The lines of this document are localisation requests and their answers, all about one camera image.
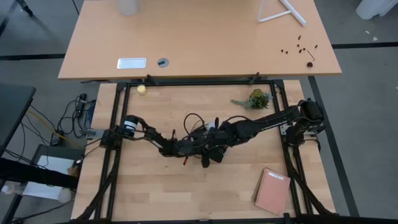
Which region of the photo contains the grey metal bracket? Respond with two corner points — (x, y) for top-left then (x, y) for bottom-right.
(80, 128), (106, 140)

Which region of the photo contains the black stand leg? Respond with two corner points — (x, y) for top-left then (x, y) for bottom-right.
(14, 0), (34, 17)

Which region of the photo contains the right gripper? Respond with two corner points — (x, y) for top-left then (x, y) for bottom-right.
(211, 117), (247, 164)

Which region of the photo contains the black flat bar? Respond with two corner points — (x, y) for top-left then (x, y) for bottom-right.
(0, 157), (79, 190)

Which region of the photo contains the black frame clamp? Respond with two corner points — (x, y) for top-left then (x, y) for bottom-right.
(248, 72), (261, 86)
(146, 73), (160, 86)

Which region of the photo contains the clear plastic bottle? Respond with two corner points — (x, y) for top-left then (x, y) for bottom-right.
(0, 182), (24, 196)

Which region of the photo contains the white tripod stand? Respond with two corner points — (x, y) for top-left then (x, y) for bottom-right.
(257, 0), (308, 27)

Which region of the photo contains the potted succulent plant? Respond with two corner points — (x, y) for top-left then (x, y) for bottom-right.
(230, 88), (274, 111)

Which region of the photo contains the black lamp power cable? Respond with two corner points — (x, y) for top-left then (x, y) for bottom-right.
(182, 112), (206, 139)

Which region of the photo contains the black aluminium table frame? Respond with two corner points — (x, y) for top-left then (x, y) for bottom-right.
(70, 79), (340, 224)

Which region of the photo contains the yellow floor cable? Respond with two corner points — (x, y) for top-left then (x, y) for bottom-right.
(27, 108), (82, 147)

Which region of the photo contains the white cylinder container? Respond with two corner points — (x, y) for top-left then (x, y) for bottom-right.
(116, 0), (139, 17)

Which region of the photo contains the black side table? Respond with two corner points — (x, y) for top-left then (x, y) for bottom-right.
(0, 83), (37, 156)

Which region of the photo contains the black power adapter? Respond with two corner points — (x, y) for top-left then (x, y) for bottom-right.
(49, 132), (62, 147)

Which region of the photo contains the black floor cable bundle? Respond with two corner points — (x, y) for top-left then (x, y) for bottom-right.
(55, 92), (98, 140)

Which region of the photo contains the white paper sheet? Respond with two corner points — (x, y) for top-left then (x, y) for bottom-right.
(23, 154), (78, 200)

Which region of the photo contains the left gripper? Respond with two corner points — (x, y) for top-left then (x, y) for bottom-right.
(169, 132), (217, 169)

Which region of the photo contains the white bag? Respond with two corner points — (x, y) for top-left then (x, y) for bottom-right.
(355, 0), (398, 21)

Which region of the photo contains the pink spiral notebook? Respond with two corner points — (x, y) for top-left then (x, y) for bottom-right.
(254, 167), (292, 217)

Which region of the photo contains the clear plastic cup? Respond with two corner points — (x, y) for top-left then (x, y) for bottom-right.
(57, 187), (74, 203)

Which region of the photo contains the light wooden desk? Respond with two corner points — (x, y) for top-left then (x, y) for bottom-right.
(57, 0), (343, 81)

